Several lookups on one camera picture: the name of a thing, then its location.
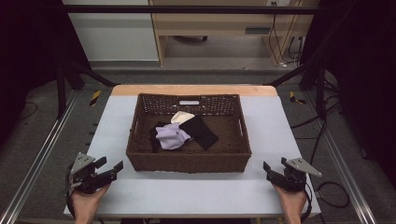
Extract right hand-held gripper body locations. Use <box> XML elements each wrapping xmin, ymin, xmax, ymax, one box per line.
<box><xmin>274</xmin><ymin>157</ymin><xmax>323</xmax><ymax>192</ymax></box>

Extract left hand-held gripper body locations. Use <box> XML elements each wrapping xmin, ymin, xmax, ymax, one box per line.
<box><xmin>69</xmin><ymin>152</ymin><xmax>110</xmax><ymax>194</ymax></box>

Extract narrow black cloth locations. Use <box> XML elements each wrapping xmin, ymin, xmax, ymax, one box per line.
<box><xmin>148</xmin><ymin>121</ymin><xmax>169</xmax><ymax>153</ymax></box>

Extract lavender cloth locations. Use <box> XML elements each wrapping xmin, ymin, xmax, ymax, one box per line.
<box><xmin>154</xmin><ymin>121</ymin><xmax>191</xmax><ymax>151</ymax></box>

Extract brown woven basket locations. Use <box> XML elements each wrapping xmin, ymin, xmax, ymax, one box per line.
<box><xmin>125</xmin><ymin>92</ymin><xmax>252</xmax><ymax>174</ymax></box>

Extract wide black cloth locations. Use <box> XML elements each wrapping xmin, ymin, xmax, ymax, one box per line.
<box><xmin>179</xmin><ymin>115</ymin><xmax>219</xmax><ymax>151</ymax></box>

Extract cream cloth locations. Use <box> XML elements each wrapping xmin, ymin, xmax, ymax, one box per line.
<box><xmin>170</xmin><ymin>110</ymin><xmax>196</xmax><ymax>126</ymax></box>

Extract person's right hand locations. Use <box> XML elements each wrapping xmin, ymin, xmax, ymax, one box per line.
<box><xmin>272</xmin><ymin>184</ymin><xmax>308</xmax><ymax>218</ymax></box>

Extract person's left hand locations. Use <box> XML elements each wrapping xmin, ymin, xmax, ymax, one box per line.
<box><xmin>70</xmin><ymin>185</ymin><xmax>111</xmax><ymax>218</ymax></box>

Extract yellow black tape strip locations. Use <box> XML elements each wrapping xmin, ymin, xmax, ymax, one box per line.
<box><xmin>289</xmin><ymin>91</ymin><xmax>307</xmax><ymax>105</ymax></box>
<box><xmin>89</xmin><ymin>90</ymin><xmax>103</xmax><ymax>107</ymax></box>

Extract white table mat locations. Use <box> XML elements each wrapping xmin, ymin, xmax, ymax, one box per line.
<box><xmin>64</xmin><ymin>94</ymin><xmax>321</xmax><ymax>218</ymax></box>

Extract black curtain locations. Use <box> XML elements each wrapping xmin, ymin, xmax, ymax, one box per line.
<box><xmin>301</xmin><ymin>0</ymin><xmax>396</xmax><ymax>181</ymax></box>
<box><xmin>0</xmin><ymin>0</ymin><xmax>92</xmax><ymax>147</ymax></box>

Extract white cabinet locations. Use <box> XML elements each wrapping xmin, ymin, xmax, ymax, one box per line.
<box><xmin>62</xmin><ymin>0</ymin><xmax>160</xmax><ymax>63</ymax></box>

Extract dark object under desk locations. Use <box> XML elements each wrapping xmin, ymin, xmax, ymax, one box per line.
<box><xmin>172</xmin><ymin>35</ymin><xmax>208</xmax><ymax>44</ymax></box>

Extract wooden desk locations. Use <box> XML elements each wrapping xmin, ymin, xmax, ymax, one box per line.
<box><xmin>148</xmin><ymin>0</ymin><xmax>321</xmax><ymax>67</ymax></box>

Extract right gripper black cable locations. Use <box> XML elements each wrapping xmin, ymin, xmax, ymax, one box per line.
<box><xmin>300</xmin><ymin>181</ymin><xmax>314</xmax><ymax>223</ymax></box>

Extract long black floor cable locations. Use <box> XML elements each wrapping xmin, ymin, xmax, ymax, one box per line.
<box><xmin>290</xmin><ymin>102</ymin><xmax>344</xmax><ymax>166</ymax></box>

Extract aluminium floor rail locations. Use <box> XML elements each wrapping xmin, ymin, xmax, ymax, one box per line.
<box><xmin>0</xmin><ymin>90</ymin><xmax>79</xmax><ymax>224</ymax></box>
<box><xmin>303</xmin><ymin>92</ymin><xmax>378</xmax><ymax>224</ymax></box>

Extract looped black floor cable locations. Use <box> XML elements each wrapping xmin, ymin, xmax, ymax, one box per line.
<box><xmin>315</xmin><ymin>181</ymin><xmax>351</xmax><ymax>209</ymax></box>

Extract black frame strut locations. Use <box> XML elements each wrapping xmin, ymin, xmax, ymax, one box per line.
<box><xmin>55</xmin><ymin>57</ymin><xmax>120</xmax><ymax>119</ymax></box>
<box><xmin>263</xmin><ymin>57</ymin><xmax>328</xmax><ymax>119</ymax></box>

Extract black desk cables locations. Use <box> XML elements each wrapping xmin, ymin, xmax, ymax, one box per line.
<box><xmin>267</xmin><ymin>1</ymin><xmax>305</xmax><ymax>68</ymax></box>

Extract black horizontal frame bar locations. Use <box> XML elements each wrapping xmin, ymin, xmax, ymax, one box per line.
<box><xmin>64</xmin><ymin>4</ymin><xmax>321</xmax><ymax>16</ymax></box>

